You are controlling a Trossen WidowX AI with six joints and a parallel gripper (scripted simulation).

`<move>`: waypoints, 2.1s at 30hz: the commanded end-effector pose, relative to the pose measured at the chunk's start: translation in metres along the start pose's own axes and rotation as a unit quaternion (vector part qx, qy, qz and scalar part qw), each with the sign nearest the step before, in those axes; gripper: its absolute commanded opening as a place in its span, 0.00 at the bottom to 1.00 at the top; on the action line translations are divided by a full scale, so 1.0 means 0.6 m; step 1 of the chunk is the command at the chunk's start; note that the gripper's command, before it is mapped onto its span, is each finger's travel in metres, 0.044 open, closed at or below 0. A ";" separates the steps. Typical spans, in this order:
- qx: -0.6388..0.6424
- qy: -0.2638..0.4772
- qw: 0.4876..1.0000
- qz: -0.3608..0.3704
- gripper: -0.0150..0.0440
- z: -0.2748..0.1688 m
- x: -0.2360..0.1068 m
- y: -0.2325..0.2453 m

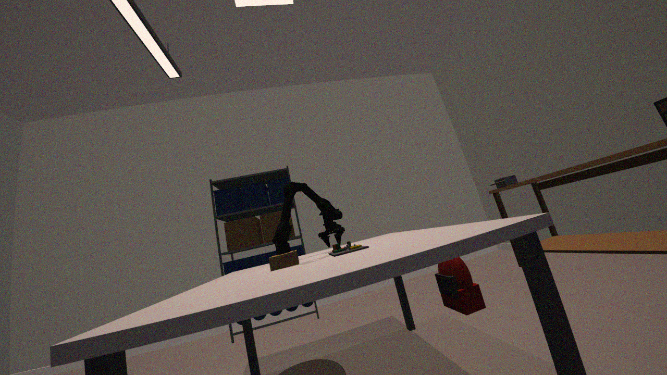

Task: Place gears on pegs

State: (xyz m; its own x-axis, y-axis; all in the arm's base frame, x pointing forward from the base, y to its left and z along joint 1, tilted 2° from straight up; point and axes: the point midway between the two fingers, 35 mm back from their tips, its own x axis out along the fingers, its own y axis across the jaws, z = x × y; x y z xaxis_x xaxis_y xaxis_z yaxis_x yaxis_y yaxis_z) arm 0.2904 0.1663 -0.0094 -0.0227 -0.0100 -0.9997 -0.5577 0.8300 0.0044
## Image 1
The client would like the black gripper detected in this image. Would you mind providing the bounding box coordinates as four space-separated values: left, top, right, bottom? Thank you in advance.
318 220 345 247

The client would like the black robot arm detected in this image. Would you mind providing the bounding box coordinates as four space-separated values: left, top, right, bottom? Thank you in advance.
272 182 342 256

